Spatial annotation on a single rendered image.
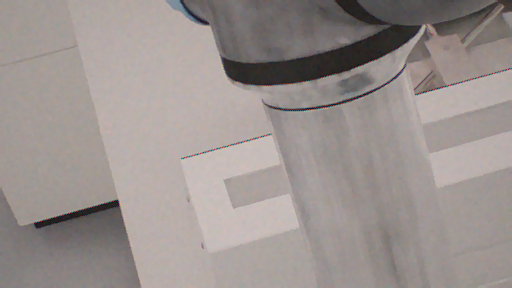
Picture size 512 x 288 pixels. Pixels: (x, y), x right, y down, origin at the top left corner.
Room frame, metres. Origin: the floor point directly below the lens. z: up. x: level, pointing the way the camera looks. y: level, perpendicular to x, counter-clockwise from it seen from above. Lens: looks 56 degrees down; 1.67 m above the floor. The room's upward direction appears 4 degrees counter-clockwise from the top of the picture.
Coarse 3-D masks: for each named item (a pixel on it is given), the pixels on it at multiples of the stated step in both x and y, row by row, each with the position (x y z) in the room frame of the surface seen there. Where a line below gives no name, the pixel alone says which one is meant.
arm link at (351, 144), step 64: (192, 0) 0.37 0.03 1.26; (256, 0) 0.34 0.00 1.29; (320, 0) 0.33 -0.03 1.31; (256, 64) 0.33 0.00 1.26; (320, 64) 0.32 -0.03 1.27; (384, 64) 0.32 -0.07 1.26; (320, 128) 0.31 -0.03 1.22; (384, 128) 0.31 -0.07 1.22; (320, 192) 0.29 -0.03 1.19; (384, 192) 0.29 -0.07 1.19; (320, 256) 0.28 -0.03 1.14; (384, 256) 0.27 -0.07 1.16; (448, 256) 0.28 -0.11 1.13
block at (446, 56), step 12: (456, 36) 0.62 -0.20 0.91; (432, 48) 0.61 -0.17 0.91; (444, 48) 0.61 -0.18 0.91; (456, 48) 0.61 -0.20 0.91; (432, 60) 0.60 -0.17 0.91; (444, 60) 0.60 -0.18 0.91; (456, 60) 0.60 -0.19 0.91; (468, 60) 0.59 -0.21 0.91; (444, 72) 0.58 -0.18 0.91; (456, 72) 0.58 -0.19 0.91; (468, 72) 0.58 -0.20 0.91; (444, 84) 0.57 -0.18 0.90
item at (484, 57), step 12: (468, 48) 0.63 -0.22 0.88; (480, 48) 0.63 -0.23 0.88; (492, 48) 0.63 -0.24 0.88; (504, 48) 0.63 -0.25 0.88; (420, 60) 0.62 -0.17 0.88; (480, 60) 0.61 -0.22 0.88; (492, 60) 0.61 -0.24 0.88; (504, 60) 0.61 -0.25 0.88; (420, 72) 0.61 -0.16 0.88; (480, 72) 0.60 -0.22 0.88; (492, 72) 0.60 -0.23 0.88; (432, 84) 0.59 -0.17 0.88
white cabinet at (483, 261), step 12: (480, 252) 0.44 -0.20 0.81; (492, 252) 0.44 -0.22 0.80; (504, 252) 0.45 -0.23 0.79; (456, 264) 0.43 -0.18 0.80; (468, 264) 0.44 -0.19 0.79; (480, 264) 0.44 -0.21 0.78; (492, 264) 0.44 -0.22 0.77; (504, 264) 0.45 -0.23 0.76; (468, 276) 0.44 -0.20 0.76; (480, 276) 0.44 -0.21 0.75; (492, 276) 0.45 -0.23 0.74; (504, 276) 0.45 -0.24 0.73
